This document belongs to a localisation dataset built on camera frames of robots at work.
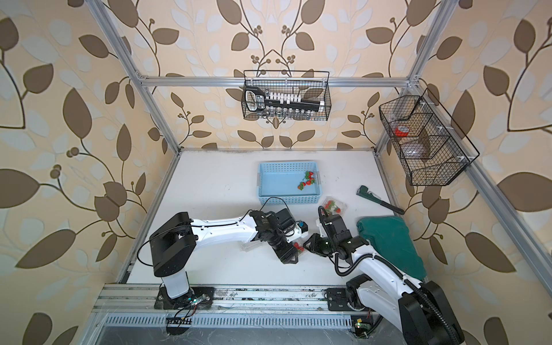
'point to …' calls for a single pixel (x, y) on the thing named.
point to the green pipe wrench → (363, 191)
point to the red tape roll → (402, 131)
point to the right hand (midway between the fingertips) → (306, 246)
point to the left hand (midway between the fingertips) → (292, 253)
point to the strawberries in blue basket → (310, 180)
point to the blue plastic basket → (289, 182)
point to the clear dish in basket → (414, 152)
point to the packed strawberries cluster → (330, 205)
